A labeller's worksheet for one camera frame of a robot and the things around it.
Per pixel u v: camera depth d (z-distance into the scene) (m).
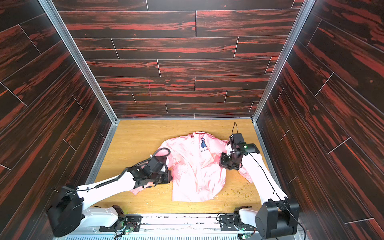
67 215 0.41
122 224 0.68
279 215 0.38
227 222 0.74
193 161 0.91
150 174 0.64
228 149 0.75
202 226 0.74
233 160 0.66
